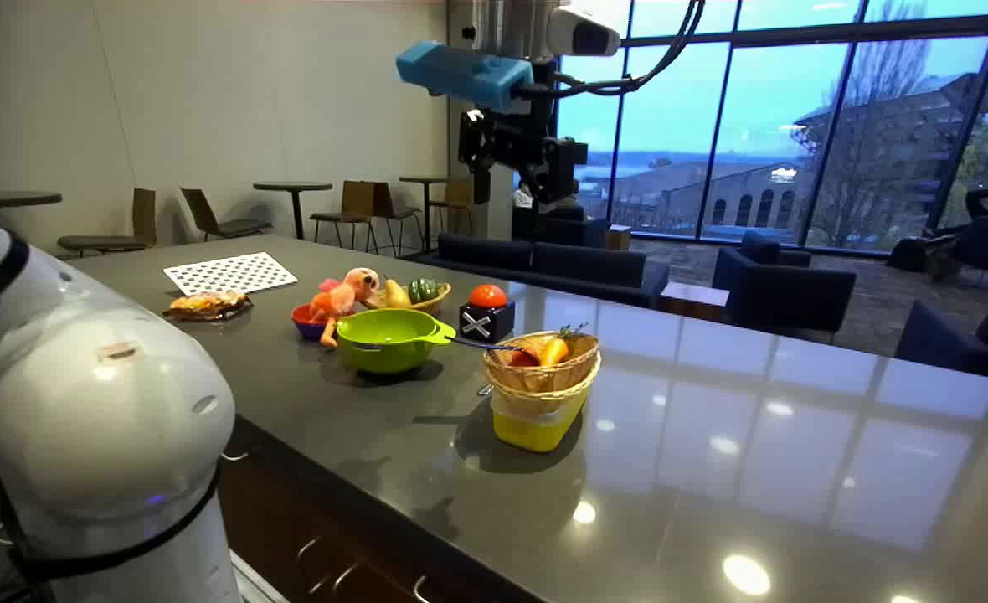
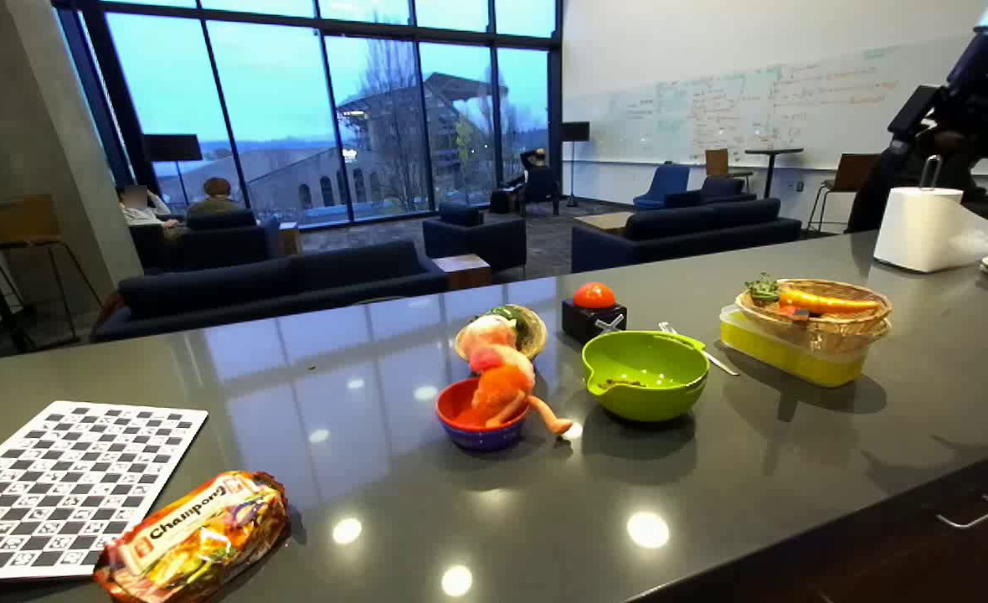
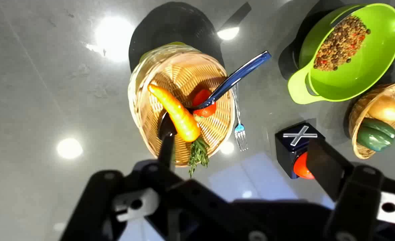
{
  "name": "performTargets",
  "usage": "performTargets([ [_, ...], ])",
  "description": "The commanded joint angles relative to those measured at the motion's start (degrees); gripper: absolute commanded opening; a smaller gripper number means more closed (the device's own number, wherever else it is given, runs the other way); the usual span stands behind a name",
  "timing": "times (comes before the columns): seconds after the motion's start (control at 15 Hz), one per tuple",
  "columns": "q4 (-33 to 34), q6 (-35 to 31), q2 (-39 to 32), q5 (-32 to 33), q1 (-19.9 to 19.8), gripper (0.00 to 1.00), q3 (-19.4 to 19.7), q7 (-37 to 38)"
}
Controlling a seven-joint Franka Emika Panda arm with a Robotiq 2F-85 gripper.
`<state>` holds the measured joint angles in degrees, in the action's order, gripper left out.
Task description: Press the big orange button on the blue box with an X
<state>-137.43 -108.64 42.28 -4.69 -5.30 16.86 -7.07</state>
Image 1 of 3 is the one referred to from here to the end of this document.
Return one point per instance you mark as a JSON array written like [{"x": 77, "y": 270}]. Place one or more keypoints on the green toy pepper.
[{"x": 423, "y": 290}]

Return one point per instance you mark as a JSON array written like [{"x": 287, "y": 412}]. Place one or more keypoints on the dark blue sofa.
[{"x": 546, "y": 270}]

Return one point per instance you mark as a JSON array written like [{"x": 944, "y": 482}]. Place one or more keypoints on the wooden bar chair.
[
  {"x": 209, "y": 220},
  {"x": 113, "y": 239},
  {"x": 354, "y": 204}
]

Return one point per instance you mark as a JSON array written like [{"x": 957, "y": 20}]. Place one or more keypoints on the yellow plastic container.
[{"x": 536, "y": 422}]

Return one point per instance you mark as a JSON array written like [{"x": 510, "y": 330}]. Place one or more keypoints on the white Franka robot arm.
[{"x": 100, "y": 422}]

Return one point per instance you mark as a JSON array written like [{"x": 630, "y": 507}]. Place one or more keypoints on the large wicker basket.
[{"x": 570, "y": 373}]

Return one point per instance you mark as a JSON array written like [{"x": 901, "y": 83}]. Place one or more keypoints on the round high table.
[
  {"x": 8, "y": 203},
  {"x": 423, "y": 182},
  {"x": 292, "y": 187}
]

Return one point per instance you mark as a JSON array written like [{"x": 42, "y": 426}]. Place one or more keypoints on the pink flamingo toy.
[{"x": 344, "y": 295}]

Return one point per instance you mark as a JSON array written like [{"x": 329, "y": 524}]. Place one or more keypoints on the small coffee table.
[{"x": 695, "y": 298}]

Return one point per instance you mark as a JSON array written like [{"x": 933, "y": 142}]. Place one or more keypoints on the yellow toy pear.
[{"x": 392, "y": 295}]

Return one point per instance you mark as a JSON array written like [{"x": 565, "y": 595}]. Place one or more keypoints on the checkered calibration board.
[{"x": 230, "y": 273}]

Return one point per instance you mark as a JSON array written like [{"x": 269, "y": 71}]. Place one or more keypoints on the small wicker basket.
[{"x": 441, "y": 298}]

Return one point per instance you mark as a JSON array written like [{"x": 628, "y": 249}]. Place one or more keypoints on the red bowl with blue rim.
[{"x": 306, "y": 323}]

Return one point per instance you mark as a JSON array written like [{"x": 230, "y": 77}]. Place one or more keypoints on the green plastic bowl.
[{"x": 387, "y": 346}]

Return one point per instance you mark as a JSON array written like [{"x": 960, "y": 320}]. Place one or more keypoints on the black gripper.
[{"x": 546, "y": 167}]

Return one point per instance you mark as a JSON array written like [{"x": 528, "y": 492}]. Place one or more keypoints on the dark blue armchair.
[
  {"x": 789, "y": 295},
  {"x": 776, "y": 249},
  {"x": 964, "y": 338}
]

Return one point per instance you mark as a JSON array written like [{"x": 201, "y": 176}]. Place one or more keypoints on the orange snack bag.
[{"x": 209, "y": 303}]

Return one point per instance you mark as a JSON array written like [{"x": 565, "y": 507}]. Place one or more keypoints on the toy food in large basket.
[{"x": 546, "y": 352}]

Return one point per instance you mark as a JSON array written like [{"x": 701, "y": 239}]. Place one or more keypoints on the blue wrist camera box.
[{"x": 463, "y": 71}]

